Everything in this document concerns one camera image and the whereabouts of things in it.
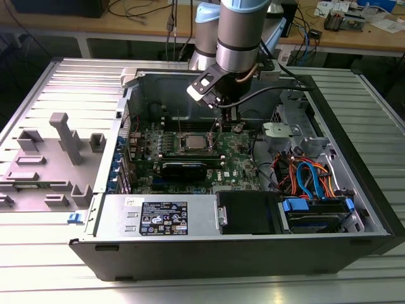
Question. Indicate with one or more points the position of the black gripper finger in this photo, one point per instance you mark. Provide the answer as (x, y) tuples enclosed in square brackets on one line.
[(225, 122), (233, 122)]

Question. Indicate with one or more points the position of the silver CPU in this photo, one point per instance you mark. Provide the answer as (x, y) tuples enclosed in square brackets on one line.
[(195, 142)]

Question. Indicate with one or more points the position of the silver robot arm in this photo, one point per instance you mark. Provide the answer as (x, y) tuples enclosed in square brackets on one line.
[(237, 35)]

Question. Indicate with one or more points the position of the white-clip RAM slot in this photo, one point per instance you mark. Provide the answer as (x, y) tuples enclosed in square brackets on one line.
[(196, 125), (196, 119), (177, 156)]

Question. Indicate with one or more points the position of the CPU socket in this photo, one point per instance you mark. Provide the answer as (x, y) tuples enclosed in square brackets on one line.
[(182, 142)]

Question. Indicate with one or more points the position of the silver coin cell battery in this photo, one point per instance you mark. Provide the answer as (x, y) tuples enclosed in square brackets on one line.
[(240, 129)]

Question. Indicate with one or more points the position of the green motherboard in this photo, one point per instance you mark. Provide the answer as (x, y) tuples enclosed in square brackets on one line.
[(235, 152)]

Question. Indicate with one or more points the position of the silver drive cage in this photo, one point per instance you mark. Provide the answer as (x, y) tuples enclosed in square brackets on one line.
[(294, 107)]

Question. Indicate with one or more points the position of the black graphics card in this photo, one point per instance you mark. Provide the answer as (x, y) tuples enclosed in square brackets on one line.
[(183, 171)]

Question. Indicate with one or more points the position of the tall black box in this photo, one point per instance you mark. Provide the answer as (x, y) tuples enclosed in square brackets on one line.
[(291, 16)]

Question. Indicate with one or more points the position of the small black box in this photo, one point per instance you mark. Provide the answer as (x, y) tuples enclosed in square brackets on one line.
[(315, 34)]

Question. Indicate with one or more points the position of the hard disk blue carrier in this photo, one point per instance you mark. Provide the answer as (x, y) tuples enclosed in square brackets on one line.
[(295, 206)]

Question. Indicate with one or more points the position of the blue expansion card latch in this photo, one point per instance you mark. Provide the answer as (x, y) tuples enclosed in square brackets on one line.
[(110, 187), (116, 158), (113, 173), (120, 143)]

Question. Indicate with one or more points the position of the copper coil transformer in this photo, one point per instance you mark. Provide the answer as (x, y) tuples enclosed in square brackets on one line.
[(333, 20)]

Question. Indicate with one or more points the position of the wooden desk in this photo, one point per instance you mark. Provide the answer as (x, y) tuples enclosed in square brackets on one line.
[(348, 41)]

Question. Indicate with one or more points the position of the white printed leaflet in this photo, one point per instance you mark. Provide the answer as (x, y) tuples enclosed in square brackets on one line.
[(329, 6)]

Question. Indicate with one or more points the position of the black open PC case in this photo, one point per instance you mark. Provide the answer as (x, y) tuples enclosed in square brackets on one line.
[(221, 259)]

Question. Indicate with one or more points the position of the grey electronic device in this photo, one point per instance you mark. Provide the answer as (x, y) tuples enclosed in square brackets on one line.
[(354, 20)]

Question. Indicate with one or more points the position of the silver power supply unit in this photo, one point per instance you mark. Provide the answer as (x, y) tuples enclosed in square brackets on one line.
[(117, 218)]

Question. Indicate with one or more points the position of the white paper sheet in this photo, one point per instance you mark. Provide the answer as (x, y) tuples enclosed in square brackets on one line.
[(387, 25)]

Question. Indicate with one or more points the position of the blue box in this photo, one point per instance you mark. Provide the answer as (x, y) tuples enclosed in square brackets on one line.
[(379, 3)]

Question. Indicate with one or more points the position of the grey parts rack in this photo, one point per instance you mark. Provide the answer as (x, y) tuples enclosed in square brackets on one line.
[(47, 177)]

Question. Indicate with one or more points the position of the large black box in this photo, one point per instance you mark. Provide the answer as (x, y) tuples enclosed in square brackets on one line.
[(60, 8)]

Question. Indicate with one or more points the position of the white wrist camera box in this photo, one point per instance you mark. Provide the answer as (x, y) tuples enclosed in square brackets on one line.
[(202, 85)]

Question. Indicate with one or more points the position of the grey camera bracket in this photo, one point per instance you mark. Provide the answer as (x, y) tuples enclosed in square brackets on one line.
[(267, 71)]

